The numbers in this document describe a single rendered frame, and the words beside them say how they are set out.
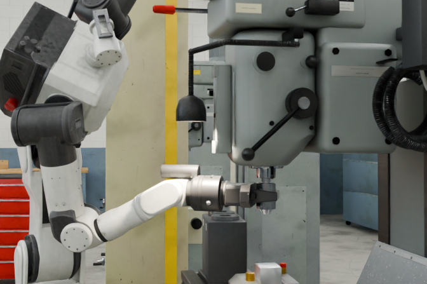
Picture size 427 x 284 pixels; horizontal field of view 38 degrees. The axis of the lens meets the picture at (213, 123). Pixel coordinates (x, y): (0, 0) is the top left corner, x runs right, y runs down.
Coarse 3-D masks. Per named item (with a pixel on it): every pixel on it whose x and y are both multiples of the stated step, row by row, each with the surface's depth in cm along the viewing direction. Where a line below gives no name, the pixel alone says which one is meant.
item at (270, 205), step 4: (256, 188) 150; (260, 188) 149; (264, 188) 148; (268, 188) 148; (272, 188) 148; (256, 204) 150; (260, 204) 148; (264, 204) 148; (268, 204) 148; (272, 204) 148; (260, 208) 148; (264, 208) 148; (268, 208) 148; (272, 208) 148
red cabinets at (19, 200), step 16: (0, 176) 586; (16, 176) 586; (0, 192) 566; (16, 192) 567; (0, 208) 565; (16, 208) 566; (0, 224) 565; (16, 224) 566; (0, 240) 565; (16, 240) 566; (0, 256) 564; (0, 272) 564
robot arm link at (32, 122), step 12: (36, 108) 149; (48, 108) 148; (60, 108) 148; (24, 120) 146; (36, 120) 146; (48, 120) 146; (60, 120) 146; (24, 132) 146; (36, 132) 146; (48, 132) 146; (60, 132) 146; (24, 144) 149; (36, 144) 150; (48, 144) 147; (60, 144) 148; (48, 156) 148; (60, 156) 148; (72, 156) 151
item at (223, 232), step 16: (208, 224) 190; (224, 224) 190; (240, 224) 190; (208, 240) 189; (224, 240) 190; (240, 240) 190; (208, 256) 189; (224, 256) 190; (240, 256) 190; (208, 272) 189; (224, 272) 190; (240, 272) 190
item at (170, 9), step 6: (156, 6) 155; (162, 6) 155; (168, 6) 156; (174, 6) 156; (156, 12) 155; (162, 12) 156; (168, 12) 156; (174, 12) 156; (180, 12) 157; (186, 12) 157; (192, 12) 157; (198, 12) 158; (204, 12) 158
